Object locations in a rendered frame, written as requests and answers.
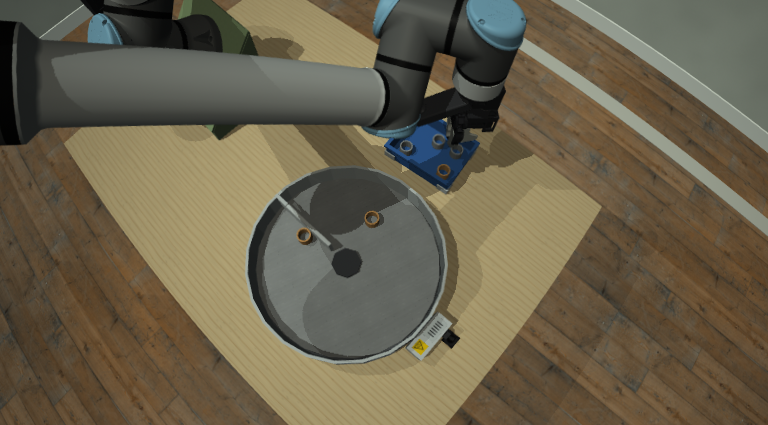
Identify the grey metal sleeve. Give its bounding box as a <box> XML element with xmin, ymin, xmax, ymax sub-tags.
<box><xmin>432</xmin><ymin>134</ymin><xmax>445</xmax><ymax>150</ymax></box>
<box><xmin>449</xmin><ymin>144</ymin><xmax>463</xmax><ymax>159</ymax></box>
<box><xmin>400</xmin><ymin>140</ymin><xmax>413</xmax><ymax>156</ymax></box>

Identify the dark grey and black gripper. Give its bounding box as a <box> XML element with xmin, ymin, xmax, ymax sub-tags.
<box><xmin>446</xmin><ymin>86</ymin><xmax>506</xmax><ymax>148</ymax></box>

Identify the bronze bushing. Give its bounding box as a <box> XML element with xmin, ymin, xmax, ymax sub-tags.
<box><xmin>365</xmin><ymin>211</ymin><xmax>379</xmax><ymax>228</ymax></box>
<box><xmin>436</xmin><ymin>164</ymin><xmax>450</xmax><ymax>180</ymax></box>
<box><xmin>297</xmin><ymin>228</ymin><xmax>313</xmax><ymax>245</ymax></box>

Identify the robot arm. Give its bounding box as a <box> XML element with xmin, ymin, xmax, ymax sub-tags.
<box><xmin>0</xmin><ymin>0</ymin><xmax>526</xmax><ymax>146</ymax></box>

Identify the blue crate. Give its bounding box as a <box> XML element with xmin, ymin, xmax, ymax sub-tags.
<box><xmin>386</xmin><ymin>119</ymin><xmax>480</xmax><ymax>194</ymax></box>

